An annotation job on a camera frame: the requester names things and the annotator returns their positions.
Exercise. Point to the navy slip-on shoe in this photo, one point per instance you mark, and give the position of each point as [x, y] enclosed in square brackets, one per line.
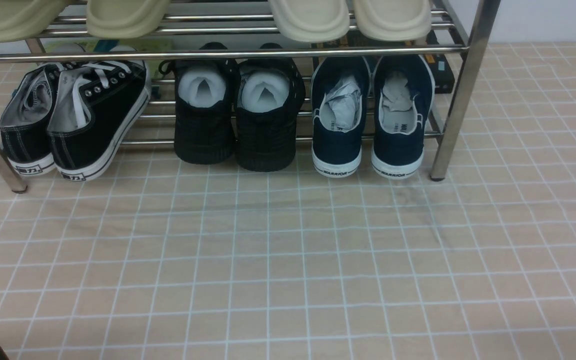
[404, 90]
[339, 90]

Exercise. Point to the black box behind rack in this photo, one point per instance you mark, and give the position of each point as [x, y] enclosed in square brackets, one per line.
[438, 63]

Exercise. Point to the steel shoe rack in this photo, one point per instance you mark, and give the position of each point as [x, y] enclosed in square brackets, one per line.
[445, 132]

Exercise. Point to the black knit shoe right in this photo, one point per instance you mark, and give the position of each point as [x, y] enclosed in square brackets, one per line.
[270, 96]

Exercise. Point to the black knit shoe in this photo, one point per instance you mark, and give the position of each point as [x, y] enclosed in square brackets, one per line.
[204, 91]
[270, 96]

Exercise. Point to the black knit shoe left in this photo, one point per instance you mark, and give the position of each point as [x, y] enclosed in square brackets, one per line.
[204, 91]

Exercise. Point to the cream slipper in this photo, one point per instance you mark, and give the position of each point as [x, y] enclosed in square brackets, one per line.
[311, 21]
[393, 20]

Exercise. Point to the black canvas sneaker with laces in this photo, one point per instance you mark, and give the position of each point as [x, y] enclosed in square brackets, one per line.
[95, 106]

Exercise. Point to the black canvas sneaker outer left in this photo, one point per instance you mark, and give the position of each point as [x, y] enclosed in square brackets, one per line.
[24, 122]

